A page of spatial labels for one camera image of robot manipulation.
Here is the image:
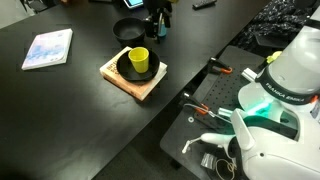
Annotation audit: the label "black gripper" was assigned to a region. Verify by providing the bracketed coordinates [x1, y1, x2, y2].
[144, 0, 175, 44]

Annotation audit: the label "bright yellow plastic cup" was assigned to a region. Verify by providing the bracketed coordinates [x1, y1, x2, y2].
[128, 46, 150, 74]

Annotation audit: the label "black bowl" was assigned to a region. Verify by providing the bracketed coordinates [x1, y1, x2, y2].
[115, 48, 161, 82]
[112, 17, 147, 48]

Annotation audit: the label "white and orange book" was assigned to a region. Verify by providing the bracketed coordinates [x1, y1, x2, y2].
[99, 45, 168, 102]

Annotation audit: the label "black remote control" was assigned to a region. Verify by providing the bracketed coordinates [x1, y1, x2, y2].
[192, 0, 218, 10]

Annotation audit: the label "orange and black clamp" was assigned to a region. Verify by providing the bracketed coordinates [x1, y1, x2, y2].
[207, 57, 234, 75]

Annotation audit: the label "white plastic block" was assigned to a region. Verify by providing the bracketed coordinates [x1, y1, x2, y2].
[240, 67, 258, 83]

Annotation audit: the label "blue and white booklet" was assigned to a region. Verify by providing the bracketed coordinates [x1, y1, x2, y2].
[21, 28, 74, 71]

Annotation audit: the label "short metal cylinder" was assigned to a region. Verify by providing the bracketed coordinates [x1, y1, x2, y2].
[217, 107, 233, 118]

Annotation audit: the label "black speckled fabric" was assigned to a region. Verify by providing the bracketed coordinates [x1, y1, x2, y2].
[232, 0, 316, 52]

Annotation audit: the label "yellow green plastic object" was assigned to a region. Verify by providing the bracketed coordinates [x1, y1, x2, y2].
[265, 50, 283, 65]

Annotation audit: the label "small clear plastic bag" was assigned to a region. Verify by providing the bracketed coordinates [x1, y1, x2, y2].
[199, 152, 216, 170]

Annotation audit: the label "red-handled pliers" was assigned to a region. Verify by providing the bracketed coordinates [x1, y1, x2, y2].
[181, 91, 212, 116]

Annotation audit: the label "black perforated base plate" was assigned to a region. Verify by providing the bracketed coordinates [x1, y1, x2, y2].
[159, 44, 268, 180]

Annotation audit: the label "white cable with plug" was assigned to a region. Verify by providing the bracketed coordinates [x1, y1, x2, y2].
[181, 137, 203, 155]

